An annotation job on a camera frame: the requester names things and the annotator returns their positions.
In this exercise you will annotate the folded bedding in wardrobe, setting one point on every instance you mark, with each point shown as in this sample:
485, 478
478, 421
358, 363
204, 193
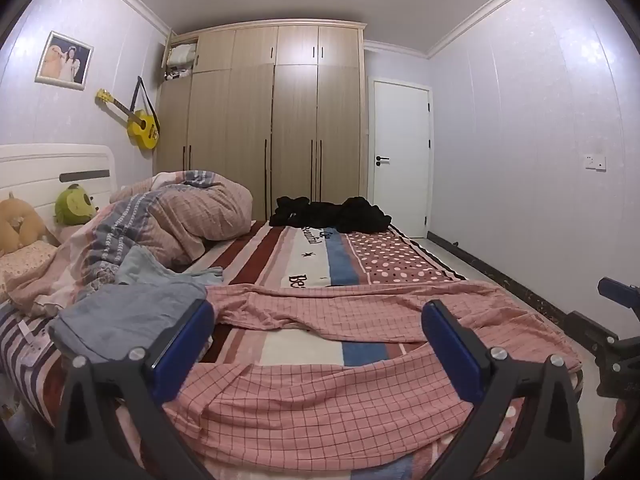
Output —
181, 57

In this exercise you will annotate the white bed headboard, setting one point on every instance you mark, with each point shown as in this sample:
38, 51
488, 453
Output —
45, 165

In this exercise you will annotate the tan plush toy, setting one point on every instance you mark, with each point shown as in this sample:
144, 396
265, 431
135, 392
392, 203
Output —
17, 222

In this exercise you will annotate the yellow ukulele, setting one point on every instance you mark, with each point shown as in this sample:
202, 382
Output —
141, 129

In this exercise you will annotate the wooden wardrobe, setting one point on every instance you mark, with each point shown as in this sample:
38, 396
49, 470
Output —
295, 125

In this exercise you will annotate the grey-blue folded clothes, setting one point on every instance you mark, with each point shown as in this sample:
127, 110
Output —
130, 305

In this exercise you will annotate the floral pillow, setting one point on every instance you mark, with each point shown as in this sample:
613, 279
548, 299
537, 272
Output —
25, 260

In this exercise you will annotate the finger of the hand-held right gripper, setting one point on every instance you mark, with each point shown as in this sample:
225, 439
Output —
620, 291
592, 332

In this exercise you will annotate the pink checked pants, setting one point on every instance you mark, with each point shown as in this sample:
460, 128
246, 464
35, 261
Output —
350, 400

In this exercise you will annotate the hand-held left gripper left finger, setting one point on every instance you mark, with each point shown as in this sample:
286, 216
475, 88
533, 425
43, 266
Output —
185, 340

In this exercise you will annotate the pink checked quilt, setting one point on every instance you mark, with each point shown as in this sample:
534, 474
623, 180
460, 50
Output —
185, 215

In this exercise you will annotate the black clothes pile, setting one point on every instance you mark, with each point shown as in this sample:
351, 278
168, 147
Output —
350, 215

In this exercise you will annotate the dark baseboard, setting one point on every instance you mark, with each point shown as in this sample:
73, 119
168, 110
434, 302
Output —
510, 282

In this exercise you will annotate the white door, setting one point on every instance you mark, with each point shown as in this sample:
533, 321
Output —
400, 125

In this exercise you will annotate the bed with striped sheet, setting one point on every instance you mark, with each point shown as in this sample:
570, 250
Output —
300, 255

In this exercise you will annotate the white wall socket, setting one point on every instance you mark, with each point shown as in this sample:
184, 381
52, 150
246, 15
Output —
595, 162

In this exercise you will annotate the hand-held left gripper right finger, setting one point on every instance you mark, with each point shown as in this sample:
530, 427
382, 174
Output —
450, 345

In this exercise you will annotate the green plush toy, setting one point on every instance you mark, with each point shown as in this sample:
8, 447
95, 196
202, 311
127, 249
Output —
74, 205

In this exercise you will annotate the framed wall photo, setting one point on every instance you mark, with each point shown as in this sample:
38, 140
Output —
64, 60

